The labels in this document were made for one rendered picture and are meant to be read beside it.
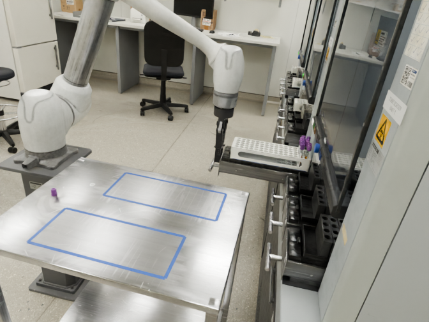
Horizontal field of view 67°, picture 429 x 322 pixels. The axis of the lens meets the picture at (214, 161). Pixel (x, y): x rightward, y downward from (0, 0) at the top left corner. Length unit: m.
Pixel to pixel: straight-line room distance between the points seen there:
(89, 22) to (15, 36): 2.84
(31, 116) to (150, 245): 0.75
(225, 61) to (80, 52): 0.61
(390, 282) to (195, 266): 0.40
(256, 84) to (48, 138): 3.75
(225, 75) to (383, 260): 0.74
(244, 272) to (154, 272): 1.20
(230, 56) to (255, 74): 3.63
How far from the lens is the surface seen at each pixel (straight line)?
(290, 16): 4.65
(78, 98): 1.50
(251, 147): 1.23
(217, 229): 0.88
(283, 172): 1.23
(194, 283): 0.74
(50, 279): 1.85
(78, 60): 1.46
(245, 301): 1.80
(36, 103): 1.37
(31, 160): 1.43
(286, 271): 0.88
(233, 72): 1.14
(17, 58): 4.27
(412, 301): 0.78
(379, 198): 0.61
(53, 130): 1.39
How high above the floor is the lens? 1.38
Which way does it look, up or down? 28 degrees down
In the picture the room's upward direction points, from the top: 6 degrees clockwise
